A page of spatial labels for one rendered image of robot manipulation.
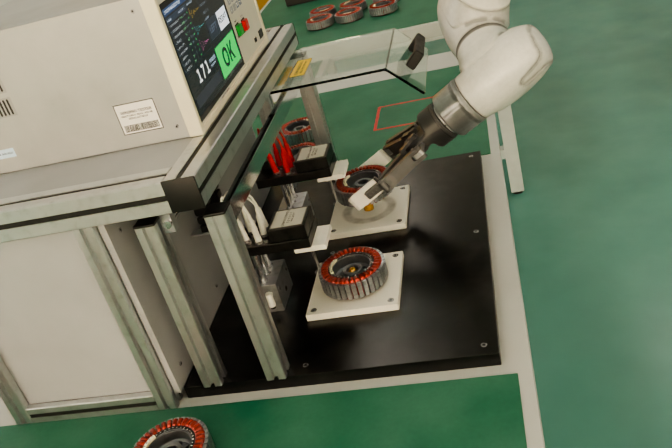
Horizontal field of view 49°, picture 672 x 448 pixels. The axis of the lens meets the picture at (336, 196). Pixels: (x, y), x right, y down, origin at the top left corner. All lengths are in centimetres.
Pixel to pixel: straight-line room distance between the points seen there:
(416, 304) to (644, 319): 123
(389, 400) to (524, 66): 58
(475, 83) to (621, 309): 122
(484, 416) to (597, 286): 148
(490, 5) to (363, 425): 73
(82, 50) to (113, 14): 7
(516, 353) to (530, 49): 49
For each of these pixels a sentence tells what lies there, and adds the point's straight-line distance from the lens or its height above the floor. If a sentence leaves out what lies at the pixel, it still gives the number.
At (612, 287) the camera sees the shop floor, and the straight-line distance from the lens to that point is 242.
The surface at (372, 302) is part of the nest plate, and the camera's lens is 117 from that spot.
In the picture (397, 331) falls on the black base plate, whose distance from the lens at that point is 112.
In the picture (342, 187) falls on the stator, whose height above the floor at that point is 85.
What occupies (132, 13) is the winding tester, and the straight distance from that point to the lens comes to 102.
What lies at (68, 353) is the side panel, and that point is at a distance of 119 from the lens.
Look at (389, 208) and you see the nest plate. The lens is 141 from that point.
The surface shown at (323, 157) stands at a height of 92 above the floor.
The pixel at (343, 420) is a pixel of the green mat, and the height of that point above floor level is 75.
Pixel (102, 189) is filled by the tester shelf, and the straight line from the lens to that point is 99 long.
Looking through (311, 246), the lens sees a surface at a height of 88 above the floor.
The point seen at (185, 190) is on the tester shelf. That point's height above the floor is 110.
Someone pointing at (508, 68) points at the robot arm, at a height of 103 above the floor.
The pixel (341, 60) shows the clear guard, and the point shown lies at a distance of 137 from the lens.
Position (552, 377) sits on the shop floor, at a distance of 213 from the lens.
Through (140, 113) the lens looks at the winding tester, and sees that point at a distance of 107.
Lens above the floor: 145
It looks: 26 degrees down
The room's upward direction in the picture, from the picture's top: 16 degrees counter-clockwise
